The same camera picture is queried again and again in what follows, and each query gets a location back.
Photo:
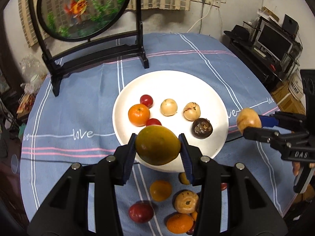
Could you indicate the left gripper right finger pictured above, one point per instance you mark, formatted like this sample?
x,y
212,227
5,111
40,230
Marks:
x,y
250,210

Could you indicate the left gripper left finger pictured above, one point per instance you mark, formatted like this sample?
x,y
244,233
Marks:
x,y
65,209

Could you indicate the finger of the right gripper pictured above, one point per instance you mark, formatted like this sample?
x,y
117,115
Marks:
x,y
272,137
278,119

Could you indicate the tan potato-like fruit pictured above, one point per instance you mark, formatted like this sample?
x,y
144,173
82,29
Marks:
x,y
248,118

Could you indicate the large tan spotted fruit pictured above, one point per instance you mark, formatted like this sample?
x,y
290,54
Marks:
x,y
186,202

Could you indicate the small orange mandarin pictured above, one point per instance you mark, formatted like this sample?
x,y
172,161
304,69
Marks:
x,y
179,223

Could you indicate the large red plum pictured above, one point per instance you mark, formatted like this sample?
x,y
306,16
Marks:
x,y
141,212

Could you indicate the dark brown mangosteen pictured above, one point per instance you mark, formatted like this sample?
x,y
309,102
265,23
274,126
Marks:
x,y
201,128

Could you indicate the tan spotted passion fruit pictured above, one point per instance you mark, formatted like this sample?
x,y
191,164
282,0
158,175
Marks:
x,y
192,111

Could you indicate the tan round fruit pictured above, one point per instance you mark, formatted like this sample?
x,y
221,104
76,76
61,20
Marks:
x,y
168,107

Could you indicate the green orange mandarin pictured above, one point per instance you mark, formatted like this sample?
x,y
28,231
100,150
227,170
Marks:
x,y
157,145

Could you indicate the large orange mandarin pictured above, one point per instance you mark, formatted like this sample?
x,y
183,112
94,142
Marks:
x,y
139,114

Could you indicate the small red cherry tomato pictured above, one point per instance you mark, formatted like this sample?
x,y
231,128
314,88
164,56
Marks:
x,y
146,100

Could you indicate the small yellow fruit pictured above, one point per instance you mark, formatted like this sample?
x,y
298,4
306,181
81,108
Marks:
x,y
183,179

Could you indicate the person right hand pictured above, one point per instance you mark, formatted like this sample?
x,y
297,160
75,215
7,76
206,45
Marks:
x,y
297,166

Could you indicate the cardboard box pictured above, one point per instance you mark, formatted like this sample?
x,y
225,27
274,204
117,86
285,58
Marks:
x,y
285,101

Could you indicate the computer monitor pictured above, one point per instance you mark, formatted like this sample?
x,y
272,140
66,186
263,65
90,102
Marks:
x,y
274,42

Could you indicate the blue plaid tablecloth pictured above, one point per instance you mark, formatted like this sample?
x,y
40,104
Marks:
x,y
76,125

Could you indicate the orange mandarin on table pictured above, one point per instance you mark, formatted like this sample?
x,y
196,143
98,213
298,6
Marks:
x,y
160,190

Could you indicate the white round plate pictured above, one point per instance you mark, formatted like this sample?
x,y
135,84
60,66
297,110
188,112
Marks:
x,y
183,88

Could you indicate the black framed round goldfish screen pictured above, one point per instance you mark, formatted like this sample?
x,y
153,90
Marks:
x,y
55,47

